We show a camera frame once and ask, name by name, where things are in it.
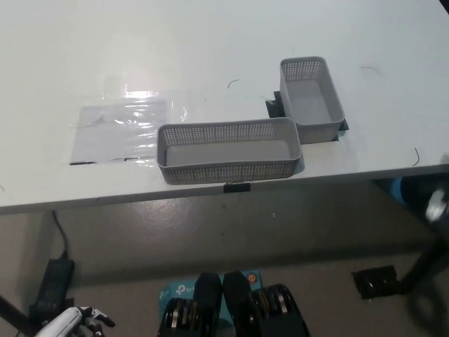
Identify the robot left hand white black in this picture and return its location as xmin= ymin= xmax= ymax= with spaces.
xmin=34 ymin=305 xmax=116 ymax=337

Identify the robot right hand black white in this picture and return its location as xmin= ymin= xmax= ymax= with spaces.
xmin=424 ymin=183 xmax=449 ymax=225

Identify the grey perforated plastic basket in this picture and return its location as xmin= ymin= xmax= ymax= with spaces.
xmin=156 ymin=117 xmax=304 ymax=186
xmin=279 ymin=55 xmax=347 ymax=145

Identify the robot left body block black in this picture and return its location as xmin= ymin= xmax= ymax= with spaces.
xmin=156 ymin=272 xmax=222 ymax=337

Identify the black power adapter brick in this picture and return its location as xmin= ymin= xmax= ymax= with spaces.
xmin=34 ymin=258 xmax=75 ymax=310

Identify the blue object under table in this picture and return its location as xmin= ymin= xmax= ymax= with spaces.
xmin=387 ymin=178 xmax=404 ymax=203

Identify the teal tp-link carton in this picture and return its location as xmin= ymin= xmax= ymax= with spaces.
xmin=157 ymin=269 xmax=263 ymax=319

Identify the black tape patch on table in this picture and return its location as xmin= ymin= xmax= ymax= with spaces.
xmin=264 ymin=91 xmax=350 ymax=144

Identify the clear plastic sheet over paper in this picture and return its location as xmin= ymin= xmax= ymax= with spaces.
xmin=68 ymin=91 xmax=189 ymax=166

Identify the black tape piece table edge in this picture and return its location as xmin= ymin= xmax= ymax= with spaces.
xmin=222 ymin=181 xmax=252 ymax=194

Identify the black power cable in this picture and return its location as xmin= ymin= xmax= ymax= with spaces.
xmin=51 ymin=210 xmax=69 ymax=260

